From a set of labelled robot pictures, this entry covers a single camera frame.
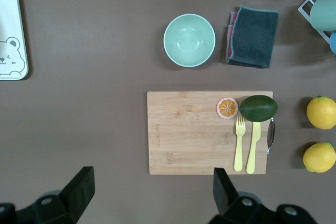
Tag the light blue cup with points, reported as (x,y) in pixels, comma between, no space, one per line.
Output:
(333,43)

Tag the yellow plastic knife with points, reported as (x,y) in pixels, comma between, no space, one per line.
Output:
(252,153)

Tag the mint green bowl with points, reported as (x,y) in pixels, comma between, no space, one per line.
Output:
(189,40)

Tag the cream bear print tray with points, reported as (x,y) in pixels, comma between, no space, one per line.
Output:
(10,11)

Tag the toy orange slice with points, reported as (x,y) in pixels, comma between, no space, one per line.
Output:
(227,108)

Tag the bamboo cutting board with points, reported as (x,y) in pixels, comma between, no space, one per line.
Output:
(183,142)

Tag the yellow lemon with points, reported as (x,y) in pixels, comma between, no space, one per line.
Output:
(321,112)
(319,157)

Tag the yellow plastic fork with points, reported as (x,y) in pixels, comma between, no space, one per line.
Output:
(239,150)

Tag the pale green cup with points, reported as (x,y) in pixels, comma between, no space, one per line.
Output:
(324,11)

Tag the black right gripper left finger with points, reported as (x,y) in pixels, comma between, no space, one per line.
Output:
(73,203)

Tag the dark grey folded cloth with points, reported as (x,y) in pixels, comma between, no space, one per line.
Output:
(254,37)

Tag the dark green avocado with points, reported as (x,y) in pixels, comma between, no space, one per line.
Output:
(258,108)

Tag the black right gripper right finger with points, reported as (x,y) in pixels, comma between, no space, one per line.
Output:
(228,203)

